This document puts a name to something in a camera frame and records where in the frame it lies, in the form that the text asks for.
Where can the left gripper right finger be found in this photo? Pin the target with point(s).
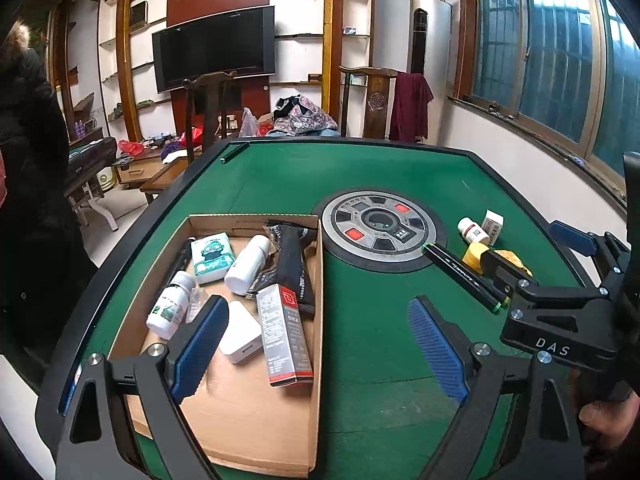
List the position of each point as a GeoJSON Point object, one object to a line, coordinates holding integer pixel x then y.
{"type": "Point", "coordinates": [541, 438]}

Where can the cardboard tray box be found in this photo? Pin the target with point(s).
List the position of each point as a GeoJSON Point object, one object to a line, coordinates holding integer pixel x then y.
{"type": "Point", "coordinates": [257, 408]}

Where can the standing air conditioner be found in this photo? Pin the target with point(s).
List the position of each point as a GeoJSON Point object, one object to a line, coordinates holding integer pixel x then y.
{"type": "Point", "coordinates": [429, 43]}

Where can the clear bag red items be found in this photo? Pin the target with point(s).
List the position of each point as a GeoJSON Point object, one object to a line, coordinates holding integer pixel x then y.
{"type": "Point", "coordinates": [198, 299]}

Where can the teal cartoon tissue pack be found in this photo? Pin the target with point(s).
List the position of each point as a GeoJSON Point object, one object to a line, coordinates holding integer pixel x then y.
{"type": "Point", "coordinates": [212, 257]}

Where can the dark red cloth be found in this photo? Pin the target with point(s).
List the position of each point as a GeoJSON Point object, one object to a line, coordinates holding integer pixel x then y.
{"type": "Point", "coordinates": [409, 113]}

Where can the patterned cloth pile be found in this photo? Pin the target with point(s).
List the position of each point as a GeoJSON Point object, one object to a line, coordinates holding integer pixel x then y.
{"type": "Point", "coordinates": [299, 116]}

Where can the yellow snack packet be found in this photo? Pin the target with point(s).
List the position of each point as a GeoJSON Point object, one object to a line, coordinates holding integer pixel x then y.
{"type": "Point", "coordinates": [484, 260]}

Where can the black television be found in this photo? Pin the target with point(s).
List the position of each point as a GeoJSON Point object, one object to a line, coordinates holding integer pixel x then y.
{"type": "Point", "coordinates": [240, 41]}

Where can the black snack packet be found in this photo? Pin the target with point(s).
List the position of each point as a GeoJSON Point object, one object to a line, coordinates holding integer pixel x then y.
{"type": "Point", "coordinates": [286, 264]}

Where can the small white carton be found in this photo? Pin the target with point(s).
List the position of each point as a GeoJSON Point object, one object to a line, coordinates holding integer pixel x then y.
{"type": "Point", "coordinates": [492, 225]}

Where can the person right hand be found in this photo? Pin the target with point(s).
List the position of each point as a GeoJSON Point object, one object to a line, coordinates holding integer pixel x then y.
{"type": "Point", "coordinates": [611, 438]}

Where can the small white red bottle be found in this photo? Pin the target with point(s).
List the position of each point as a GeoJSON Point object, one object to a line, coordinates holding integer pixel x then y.
{"type": "Point", "coordinates": [472, 232]}

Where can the wooden chair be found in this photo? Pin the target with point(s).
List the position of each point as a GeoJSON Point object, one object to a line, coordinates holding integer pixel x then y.
{"type": "Point", "coordinates": [376, 103]}

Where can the round mahjong table control panel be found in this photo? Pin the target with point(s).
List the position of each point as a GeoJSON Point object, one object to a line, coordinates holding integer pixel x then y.
{"type": "Point", "coordinates": [378, 230]}

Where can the white plastic bottle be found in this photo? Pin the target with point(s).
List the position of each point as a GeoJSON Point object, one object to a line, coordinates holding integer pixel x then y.
{"type": "Point", "coordinates": [250, 261]}

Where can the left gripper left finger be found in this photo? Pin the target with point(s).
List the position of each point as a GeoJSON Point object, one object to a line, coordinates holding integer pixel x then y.
{"type": "Point", "coordinates": [98, 440]}

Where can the green mahjong table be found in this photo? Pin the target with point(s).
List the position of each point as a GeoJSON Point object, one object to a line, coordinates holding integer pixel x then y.
{"type": "Point", "coordinates": [381, 414]}
{"type": "Point", "coordinates": [85, 162]}

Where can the white green label bottle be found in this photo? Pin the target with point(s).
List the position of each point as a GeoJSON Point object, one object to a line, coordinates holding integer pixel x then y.
{"type": "Point", "coordinates": [170, 307]}

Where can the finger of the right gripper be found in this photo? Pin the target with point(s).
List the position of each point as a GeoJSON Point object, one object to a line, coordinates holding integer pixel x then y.
{"type": "Point", "coordinates": [575, 239]}

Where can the black pen tube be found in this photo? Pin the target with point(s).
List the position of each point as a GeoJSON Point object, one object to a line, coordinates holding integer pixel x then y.
{"type": "Point", "coordinates": [473, 283]}

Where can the white square box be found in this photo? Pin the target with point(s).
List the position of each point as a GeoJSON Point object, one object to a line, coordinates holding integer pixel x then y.
{"type": "Point", "coordinates": [243, 336]}

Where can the person in black coat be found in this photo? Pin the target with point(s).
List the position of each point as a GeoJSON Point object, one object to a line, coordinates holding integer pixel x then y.
{"type": "Point", "coordinates": [44, 265]}

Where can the grey red long box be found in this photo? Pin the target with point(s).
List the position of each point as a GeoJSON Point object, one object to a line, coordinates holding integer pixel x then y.
{"type": "Point", "coordinates": [283, 338]}

